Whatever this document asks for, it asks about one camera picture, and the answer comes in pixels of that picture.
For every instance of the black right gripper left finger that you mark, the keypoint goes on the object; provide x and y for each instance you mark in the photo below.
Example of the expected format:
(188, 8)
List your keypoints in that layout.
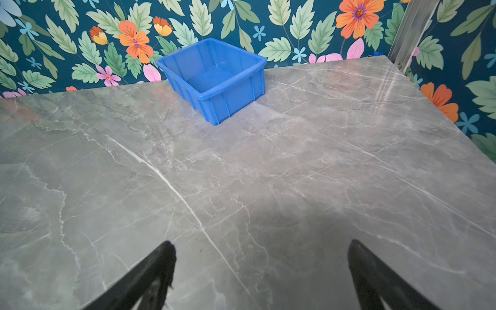
(145, 286)

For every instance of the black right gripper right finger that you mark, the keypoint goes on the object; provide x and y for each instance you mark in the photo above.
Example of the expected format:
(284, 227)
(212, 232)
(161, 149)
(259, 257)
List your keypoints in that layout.
(377, 286)

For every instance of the blue plastic bin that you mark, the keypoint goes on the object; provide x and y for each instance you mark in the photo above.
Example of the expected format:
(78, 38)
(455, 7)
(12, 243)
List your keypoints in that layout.
(216, 78)

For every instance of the aluminium frame post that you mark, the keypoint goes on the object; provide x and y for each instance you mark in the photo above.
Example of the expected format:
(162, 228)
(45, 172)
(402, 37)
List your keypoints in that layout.
(412, 26)

